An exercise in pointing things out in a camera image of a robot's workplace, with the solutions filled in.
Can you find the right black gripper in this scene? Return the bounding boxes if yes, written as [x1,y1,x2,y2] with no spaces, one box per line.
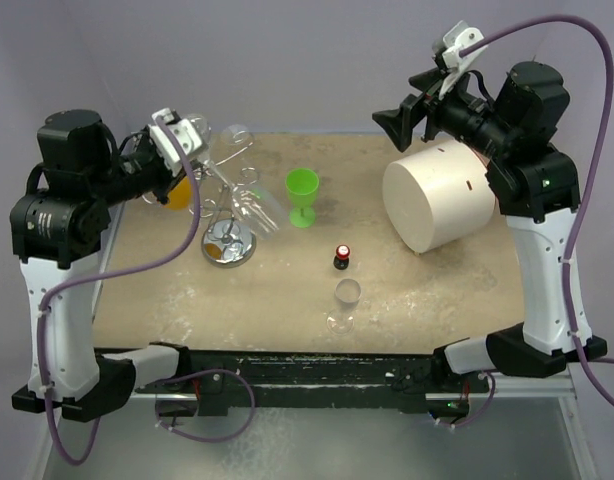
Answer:
[374,63,518,160]

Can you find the orange plastic wine glass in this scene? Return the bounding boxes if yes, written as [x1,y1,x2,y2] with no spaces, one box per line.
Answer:
[163,177,193,211]

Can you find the clear wine glass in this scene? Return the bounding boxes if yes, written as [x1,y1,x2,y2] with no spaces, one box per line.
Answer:
[185,114,211,143]
[326,278,362,335]
[220,124,254,150]

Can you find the clear glass with red item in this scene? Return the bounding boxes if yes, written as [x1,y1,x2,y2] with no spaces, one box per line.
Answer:
[202,158,287,237]

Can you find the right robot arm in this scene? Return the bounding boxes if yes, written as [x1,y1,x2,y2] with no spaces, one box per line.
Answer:
[372,61,608,391]

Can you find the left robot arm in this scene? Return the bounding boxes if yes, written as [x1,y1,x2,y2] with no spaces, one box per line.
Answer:
[9,109,193,423]

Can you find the green plastic wine glass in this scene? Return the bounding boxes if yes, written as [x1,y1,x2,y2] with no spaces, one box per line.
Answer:
[285,168,320,228]

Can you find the clear wine glass front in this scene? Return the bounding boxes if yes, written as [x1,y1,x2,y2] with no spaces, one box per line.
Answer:
[326,278,362,335]

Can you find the white cylindrical container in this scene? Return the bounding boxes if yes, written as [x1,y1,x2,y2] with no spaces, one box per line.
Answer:
[382,140,496,254]

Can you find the small red capped bottle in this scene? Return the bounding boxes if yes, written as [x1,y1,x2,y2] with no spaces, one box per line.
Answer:
[333,244,350,271]

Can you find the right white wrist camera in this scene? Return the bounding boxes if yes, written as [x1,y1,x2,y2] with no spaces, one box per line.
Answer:
[432,20,486,99]

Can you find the silver wire glass rack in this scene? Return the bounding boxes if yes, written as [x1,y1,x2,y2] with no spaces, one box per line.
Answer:
[189,148,259,268]

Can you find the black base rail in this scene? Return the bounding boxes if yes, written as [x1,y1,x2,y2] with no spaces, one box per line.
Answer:
[139,350,489,416]

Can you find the base left purple cable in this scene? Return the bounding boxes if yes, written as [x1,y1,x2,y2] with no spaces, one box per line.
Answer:
[154,367,257,443]

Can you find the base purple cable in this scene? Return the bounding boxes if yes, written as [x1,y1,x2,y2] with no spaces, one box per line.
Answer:
[434,372,497,431]
[154,367,257,443]

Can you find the base right purple cable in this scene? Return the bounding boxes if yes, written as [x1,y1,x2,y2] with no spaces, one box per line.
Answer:
[434,372,497,431]

